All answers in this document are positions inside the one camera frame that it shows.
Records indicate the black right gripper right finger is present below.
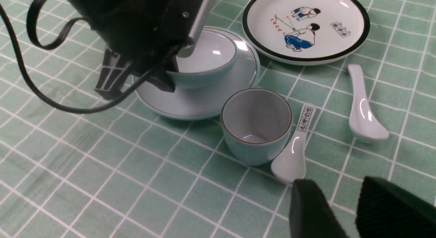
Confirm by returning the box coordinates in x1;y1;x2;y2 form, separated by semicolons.
355;176;436;238

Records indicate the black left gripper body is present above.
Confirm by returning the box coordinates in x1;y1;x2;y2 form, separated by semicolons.
67;0;209;59

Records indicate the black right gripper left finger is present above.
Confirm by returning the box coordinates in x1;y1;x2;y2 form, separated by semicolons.
289;179;348;238

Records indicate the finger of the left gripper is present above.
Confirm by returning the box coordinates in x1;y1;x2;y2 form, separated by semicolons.
94;49;132;100

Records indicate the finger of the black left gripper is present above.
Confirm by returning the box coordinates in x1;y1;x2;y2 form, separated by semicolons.
146;55;178;92

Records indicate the pale bowl brown rim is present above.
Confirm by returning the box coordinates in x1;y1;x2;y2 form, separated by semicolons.
168;27;237;89

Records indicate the plain white ceramic spoon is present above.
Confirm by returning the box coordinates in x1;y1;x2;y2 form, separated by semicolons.
347;64;389;144

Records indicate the pale cup brown rim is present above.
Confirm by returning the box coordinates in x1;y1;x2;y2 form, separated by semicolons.
220;88;293;166

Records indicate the pale plain plate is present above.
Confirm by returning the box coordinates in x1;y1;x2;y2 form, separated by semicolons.
136;27;260;120

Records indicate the white spoon with characters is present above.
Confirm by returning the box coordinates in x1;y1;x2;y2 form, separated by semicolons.
271;103;316;183

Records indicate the illustrated plate black rim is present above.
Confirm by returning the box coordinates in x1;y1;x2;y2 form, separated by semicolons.
242;0;370;66

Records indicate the black left-arm cable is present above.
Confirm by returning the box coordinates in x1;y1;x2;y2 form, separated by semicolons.
0;0;181;114

